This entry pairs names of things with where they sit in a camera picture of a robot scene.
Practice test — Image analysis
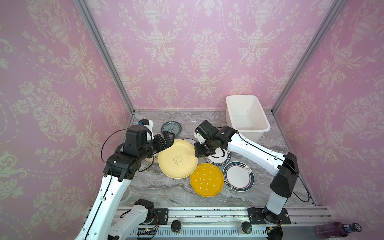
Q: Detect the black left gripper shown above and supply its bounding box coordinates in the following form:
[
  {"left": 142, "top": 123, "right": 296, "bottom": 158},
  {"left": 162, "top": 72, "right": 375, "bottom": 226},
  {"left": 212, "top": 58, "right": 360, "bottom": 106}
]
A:
[{"left": 139, "top": 129, "right": 177, "bottom": 161}]

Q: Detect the white plate green text rim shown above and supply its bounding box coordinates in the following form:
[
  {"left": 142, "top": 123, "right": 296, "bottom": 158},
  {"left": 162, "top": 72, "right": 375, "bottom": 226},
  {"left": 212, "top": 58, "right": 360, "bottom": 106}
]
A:
[{"left": 205, "top": 148, "right": 232, "bottom": 166}]

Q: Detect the large pale yellow plate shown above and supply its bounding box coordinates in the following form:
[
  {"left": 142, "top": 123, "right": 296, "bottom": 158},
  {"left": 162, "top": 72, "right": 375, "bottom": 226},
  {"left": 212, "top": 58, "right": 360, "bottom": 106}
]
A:
[{"left": 158, "top": 140, "right": 198, "bottom": 179}]

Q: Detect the yellow polka dot plate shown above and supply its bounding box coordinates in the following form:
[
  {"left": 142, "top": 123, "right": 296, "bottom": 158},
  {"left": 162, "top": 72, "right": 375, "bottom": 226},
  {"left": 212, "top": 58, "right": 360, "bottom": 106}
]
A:
[{"left": 190, "top": 163, "right": 225, "bottom": 198}]

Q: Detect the white plate green red rim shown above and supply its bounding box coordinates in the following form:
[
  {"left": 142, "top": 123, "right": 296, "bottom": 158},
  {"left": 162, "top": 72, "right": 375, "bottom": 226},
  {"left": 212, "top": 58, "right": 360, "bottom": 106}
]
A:
[{"left": 223, "top": 162, "right": 255, "bottom": 192}]

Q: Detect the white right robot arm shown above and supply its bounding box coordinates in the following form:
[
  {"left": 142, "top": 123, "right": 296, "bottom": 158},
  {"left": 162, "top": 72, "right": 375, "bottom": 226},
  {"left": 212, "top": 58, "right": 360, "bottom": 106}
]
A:
[{"left": 194, "top": 120, "right": 299, "bottom": 224}]

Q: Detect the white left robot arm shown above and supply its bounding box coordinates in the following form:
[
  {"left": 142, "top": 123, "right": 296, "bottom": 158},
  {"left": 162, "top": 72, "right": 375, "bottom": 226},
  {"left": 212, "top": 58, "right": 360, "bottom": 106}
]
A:
[{"left": 77, "top": 119, "right": 175, "bottom": 240}]

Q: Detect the white plastic bin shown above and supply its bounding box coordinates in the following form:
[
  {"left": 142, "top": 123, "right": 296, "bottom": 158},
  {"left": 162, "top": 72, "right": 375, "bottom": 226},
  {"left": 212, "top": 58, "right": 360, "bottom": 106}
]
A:
[{"left": 226, "top": 95, "right": 271, "bottom": 143}]

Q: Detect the cream plate with leaf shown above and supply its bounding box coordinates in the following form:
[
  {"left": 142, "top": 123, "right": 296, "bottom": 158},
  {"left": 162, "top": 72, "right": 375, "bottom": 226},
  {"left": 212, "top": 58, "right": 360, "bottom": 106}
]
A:
[{"left": 145, "top": 154, "right": 159, "bottom": 164}]

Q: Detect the small dark green plate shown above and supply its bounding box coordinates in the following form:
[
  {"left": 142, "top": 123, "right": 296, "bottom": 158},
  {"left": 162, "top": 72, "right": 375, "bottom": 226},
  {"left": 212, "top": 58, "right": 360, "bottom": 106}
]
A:
[{"left": 161, "top": 121, "right": 182, "bottom": 136}]

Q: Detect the purple drink bottle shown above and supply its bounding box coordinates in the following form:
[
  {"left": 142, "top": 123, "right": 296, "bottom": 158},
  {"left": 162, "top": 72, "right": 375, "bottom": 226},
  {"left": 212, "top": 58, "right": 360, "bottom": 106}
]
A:
[{"left": 315, "top": 222, "right": 363, "bottom": 239}]

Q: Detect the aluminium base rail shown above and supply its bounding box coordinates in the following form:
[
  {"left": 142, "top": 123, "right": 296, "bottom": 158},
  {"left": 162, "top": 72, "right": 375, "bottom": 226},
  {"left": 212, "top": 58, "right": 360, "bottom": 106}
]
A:
[{"left": 85, "top": 205, "right": 334, "bottom": 239}]

